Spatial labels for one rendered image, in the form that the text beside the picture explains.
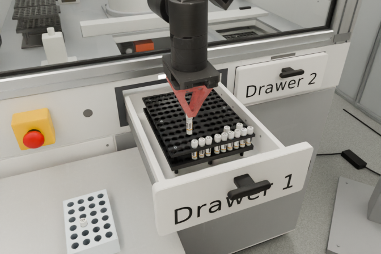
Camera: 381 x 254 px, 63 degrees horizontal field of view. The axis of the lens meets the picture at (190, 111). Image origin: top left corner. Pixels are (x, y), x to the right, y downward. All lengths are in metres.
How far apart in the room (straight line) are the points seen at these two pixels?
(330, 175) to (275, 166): 1.43
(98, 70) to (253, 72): 0.39
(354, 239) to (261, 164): 1.18
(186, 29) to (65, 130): 0.44
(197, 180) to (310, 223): 1.25
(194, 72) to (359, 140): 1.93
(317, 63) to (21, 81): 0.76
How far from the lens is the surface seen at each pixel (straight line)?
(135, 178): 0.74
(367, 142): 2.35
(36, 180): 0.81
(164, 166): 0.65
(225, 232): 1.30
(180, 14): 0.45
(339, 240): 1.65
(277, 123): 1.03
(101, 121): 0.79
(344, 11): 0.99
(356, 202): 1.84
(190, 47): 0.46
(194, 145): 0.59
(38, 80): 0.73
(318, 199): 1.83
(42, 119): 0.72
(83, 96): 0.75
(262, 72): 0.87
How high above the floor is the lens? 1.28
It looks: 33 degrees down
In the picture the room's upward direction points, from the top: straight up
